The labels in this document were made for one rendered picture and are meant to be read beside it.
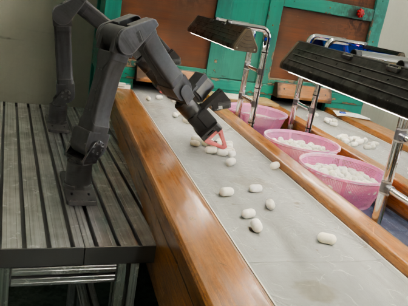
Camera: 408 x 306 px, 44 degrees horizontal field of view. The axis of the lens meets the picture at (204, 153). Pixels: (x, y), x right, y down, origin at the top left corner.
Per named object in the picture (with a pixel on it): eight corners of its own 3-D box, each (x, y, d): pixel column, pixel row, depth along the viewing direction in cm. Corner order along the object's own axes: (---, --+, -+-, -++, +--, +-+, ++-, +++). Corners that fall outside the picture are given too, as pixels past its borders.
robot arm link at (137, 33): (176, 83, 146) (122, 0, 124) (198, 90, 140) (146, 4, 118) (150, 115, 142) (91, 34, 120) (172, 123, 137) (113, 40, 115)
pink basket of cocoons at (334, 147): (298, 181, 159) (304, 153, 156) (243, 155, 179) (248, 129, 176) (350, 175, 175) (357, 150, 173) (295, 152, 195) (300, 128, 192)
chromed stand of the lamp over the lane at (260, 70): (204, 144, 183) (225, 19, 171) (191, 129, 202) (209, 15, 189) (252, 148, 189) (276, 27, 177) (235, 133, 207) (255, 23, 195)
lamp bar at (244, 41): (233, 50, 154) (237, 26, 152) (186, 31, 211) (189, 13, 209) (257, 53, 156) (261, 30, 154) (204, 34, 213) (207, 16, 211)
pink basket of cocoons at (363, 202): (317, 213, 135) (325, 180, 133) (278, 178, 160) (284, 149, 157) (401, 217, 143) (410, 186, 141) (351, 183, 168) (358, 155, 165)
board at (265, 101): (210, 99, 223) (211, 96, 223) (202, 92, 237) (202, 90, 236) (278, 107, 233) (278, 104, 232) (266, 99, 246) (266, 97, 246)
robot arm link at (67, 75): (74, 99, 181) (70, 4, 171) (75, 103, 175) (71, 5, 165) (56, 99, 179) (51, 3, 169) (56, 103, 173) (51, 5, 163)
